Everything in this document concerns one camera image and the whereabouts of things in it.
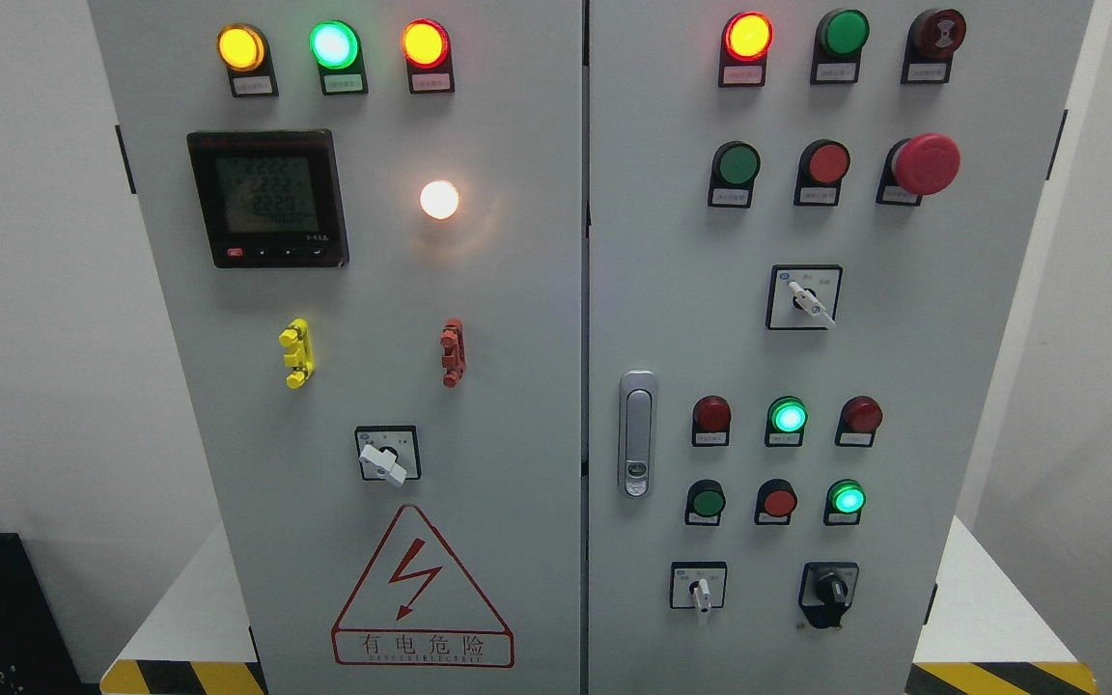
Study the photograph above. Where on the white rotary switch door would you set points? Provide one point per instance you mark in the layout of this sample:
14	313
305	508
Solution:
388	453

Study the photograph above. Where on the red terminal connector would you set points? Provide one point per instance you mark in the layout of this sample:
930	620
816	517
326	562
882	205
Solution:
453	358

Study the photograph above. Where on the dark red lamp left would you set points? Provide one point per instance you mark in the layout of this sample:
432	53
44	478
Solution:
710	422

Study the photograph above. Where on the dark red lamp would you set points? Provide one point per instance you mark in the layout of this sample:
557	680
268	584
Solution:
858	423
710	422

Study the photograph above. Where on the clear white signal lamp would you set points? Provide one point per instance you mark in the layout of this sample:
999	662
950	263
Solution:
439	199

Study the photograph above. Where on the green push button lower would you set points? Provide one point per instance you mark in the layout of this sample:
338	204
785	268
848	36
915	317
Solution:
705	503

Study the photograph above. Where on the green push button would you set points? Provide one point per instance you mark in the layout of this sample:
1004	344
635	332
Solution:
705	503
837	50

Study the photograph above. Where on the left grey cabinet door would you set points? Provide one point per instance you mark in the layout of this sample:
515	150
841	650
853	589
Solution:
500	452

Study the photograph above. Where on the grey cabinet door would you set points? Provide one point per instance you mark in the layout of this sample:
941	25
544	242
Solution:
681	289
500	452

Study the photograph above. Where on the green lit lamp middle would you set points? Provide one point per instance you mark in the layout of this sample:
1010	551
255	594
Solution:
786	422

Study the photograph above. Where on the yellow terminal connector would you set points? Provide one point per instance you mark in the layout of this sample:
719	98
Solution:
298	355

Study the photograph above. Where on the green push button second row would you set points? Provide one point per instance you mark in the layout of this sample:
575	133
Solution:
734	168

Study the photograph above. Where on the red push button lower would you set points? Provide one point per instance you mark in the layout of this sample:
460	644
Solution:
776	501

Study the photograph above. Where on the right grey cabinet door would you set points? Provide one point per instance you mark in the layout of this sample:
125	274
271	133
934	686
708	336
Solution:
681	289

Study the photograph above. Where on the red electrical hazard sticker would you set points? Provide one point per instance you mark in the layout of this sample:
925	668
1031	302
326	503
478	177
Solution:
416	605

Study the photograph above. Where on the dark red lamp right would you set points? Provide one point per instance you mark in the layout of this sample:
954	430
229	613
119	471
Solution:
858	423

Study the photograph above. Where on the black digital power meter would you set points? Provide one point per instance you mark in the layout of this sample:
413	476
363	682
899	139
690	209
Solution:
270	198

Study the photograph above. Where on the red push button second row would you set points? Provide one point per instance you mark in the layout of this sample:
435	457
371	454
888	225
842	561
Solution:
821	169

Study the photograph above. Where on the green lit button lower right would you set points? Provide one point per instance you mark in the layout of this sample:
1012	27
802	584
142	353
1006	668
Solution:
844	502

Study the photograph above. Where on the orange-red indicator lamp left door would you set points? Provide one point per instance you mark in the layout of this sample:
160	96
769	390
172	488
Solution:
426	47

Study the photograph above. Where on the red lit lamp right door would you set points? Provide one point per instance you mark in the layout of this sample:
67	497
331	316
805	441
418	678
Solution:
746	40

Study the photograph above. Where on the green lit indicator lamp top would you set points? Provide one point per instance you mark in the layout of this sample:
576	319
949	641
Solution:
338	53

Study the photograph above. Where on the red emergency stop button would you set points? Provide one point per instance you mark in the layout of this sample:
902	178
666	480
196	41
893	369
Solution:
916	167

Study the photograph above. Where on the green push button top right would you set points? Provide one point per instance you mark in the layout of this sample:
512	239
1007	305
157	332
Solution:
837	50

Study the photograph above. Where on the yellow indicator lamp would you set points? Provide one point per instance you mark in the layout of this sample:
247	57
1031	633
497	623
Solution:
246	55

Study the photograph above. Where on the dark red buzzer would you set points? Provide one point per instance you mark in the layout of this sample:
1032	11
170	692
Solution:
933	38

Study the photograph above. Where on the white platform with hazard stripes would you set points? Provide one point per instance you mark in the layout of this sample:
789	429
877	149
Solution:
982	636

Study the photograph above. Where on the silver door handle lock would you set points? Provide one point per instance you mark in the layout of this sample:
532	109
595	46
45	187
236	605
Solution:
635	449

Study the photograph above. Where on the white rotary switch upper right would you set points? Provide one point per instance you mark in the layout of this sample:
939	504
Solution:
803	296

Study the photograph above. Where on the white rotary switch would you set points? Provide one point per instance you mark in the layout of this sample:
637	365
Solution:
698	586
803	296

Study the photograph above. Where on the white rotary switch lower right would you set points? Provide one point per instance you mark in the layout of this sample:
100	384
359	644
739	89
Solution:
698	586

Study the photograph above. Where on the black selector knob switch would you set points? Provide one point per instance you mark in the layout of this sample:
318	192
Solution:
826	592

